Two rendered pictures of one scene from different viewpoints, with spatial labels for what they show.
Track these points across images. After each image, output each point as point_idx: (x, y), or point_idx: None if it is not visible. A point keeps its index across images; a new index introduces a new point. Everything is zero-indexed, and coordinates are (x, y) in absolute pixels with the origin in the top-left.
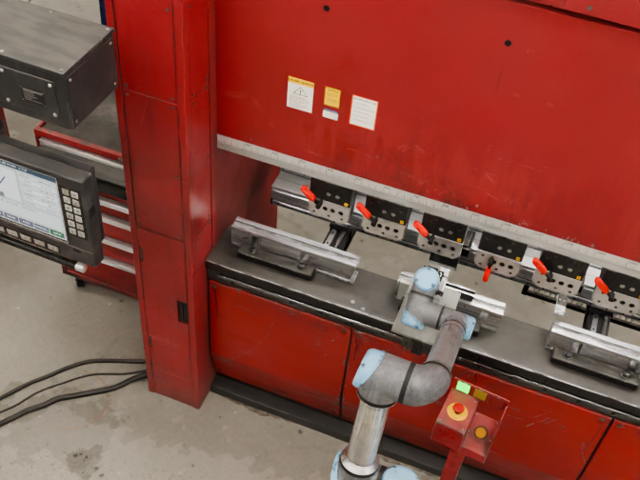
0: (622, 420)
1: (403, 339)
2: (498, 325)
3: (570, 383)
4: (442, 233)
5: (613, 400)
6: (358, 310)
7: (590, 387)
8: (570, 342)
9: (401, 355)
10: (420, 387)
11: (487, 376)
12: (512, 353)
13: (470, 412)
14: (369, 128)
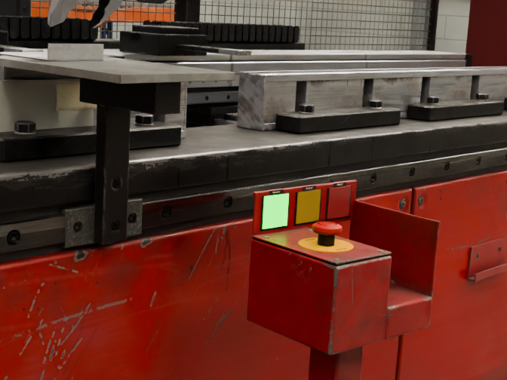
0: (419, 185)
1: (69, 219)
2: (185, 113)
3: (358, 136)
4: None
5: (410, 135)
6: None
7: (375, 132)
8: (291, 89)
9: (72, 292)
10: None
11: (246, 222)
12: (253, 141)
13: (337, 237)
14: None
